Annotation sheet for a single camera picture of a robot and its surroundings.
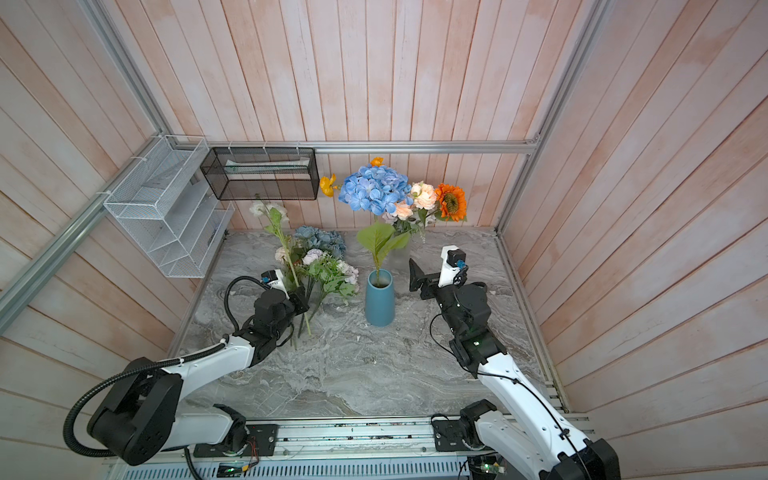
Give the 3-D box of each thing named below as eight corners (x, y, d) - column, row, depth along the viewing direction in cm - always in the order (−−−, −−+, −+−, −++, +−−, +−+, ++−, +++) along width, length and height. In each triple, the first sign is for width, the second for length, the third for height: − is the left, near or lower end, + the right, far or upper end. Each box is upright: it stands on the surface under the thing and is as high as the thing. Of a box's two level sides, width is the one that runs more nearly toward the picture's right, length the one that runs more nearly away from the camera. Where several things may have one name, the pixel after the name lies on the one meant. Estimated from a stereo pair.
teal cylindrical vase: (368, 326, 96) (365, 291, 79) (368, 307, 100) (366, 269, 84) (392, 326, 96) (396, 291, 79) (392, 307, 100) (395, 269, 84)
